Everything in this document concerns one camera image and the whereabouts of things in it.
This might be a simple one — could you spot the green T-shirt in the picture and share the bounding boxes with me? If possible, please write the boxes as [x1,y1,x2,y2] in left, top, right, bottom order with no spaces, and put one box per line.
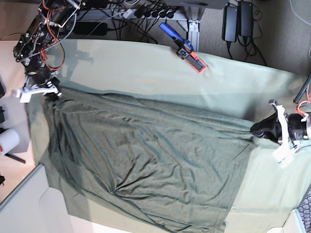
[43,88,256,233]

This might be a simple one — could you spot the black power adapter right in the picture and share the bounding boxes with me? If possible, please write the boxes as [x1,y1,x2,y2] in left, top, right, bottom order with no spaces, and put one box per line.
[238,0,254,37]

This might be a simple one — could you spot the black power adapter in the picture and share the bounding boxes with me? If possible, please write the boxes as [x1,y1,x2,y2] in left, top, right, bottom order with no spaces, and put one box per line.
[238,0,254,37]
[222,5,238,42]

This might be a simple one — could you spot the black power brick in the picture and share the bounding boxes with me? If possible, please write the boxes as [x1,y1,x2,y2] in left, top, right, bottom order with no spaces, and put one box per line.
[73,22,108,35]

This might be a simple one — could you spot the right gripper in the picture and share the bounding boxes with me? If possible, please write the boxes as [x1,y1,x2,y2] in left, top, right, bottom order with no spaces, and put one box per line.
[273,113,311,143]

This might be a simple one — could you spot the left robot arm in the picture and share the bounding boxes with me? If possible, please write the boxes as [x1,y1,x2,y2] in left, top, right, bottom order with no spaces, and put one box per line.
[250,76,311,144]

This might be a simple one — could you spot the aluminium table leg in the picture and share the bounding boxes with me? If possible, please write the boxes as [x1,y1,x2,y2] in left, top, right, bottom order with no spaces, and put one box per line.
[184,6,204,52]

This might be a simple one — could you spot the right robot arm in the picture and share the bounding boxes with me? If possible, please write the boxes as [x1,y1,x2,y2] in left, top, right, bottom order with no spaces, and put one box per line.
[13,0,311,141]

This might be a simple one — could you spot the blue orange bar clamp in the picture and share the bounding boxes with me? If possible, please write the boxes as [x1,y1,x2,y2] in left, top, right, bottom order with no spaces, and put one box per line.
[159,22,207,73]

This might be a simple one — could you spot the black power strip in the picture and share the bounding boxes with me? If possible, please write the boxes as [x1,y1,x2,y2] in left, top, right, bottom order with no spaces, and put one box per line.
[134,6,179,18]

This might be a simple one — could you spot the white paper roll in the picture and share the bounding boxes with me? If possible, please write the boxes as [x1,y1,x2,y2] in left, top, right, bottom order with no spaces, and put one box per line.
[0,129,20,156]

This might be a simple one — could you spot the black power adapter left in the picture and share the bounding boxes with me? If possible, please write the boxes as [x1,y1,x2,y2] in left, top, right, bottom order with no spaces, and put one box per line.
[222,5,238,42]

